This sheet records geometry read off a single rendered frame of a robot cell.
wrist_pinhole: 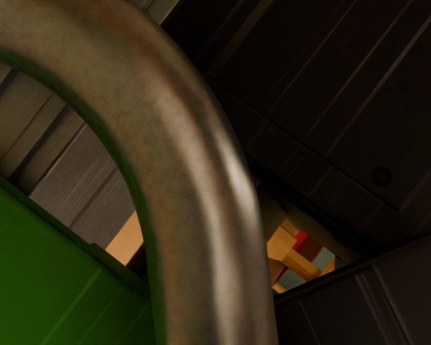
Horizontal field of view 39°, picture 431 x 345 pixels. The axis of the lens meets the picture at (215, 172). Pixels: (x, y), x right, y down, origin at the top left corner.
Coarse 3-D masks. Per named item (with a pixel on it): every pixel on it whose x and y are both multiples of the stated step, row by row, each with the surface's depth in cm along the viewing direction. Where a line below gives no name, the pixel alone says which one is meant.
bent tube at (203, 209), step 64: (0, 0) 14; (64, 0) 14; (128, 0) 14; (64, 64) 14; (128, 64) 14; (192, 64) 15; (128, 128) 14; (192, 128) 14; (192, 192) 13; (256, 192) 15; (192, 256) 13; (256, 256) 14; (192, 320) 13; (256, 320) 14
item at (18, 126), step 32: (160, 0) 19; (0, 64) 19; (0, 96) 19; (32, 96) 19; (0, 128) 19; (32, 128) 19; (64, 128) 19; (0, 160) 19; (32, 160) 19; (32, 192) 19
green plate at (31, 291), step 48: (0, 192) 17; (0, 240) 17; (48, 240) 17; (0, 288) 17; (48, 288) 17; (96, 288) 17; (144, 288) 18; (0, 336) 17; (48, 336) 17; (96, 336) 17; (144, 336) 17
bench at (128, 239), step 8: (136, 216) 96; (128, 224) 95; (136, 224) 98; (120, 232) 95; (128, 232) 98; (136, 232) 101; (112, 240) 94; (120, 240) 97; (128, 240) 100; (136, 240) 104; (112, 248) 96; (120, 248) 100; (128, 248) 103; (136, 248) 107; (120, 256) 102; (128, 256) 105
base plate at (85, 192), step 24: (96, 144) 65; (72, 168) 64; (96, 168) 69; (48, 192) 63; (72, 192) 67; (96, 192) 73; (120, 192) 79; (72, 216) 71; (96, 216) 77; (120, 216) 84; (96, 240) 83
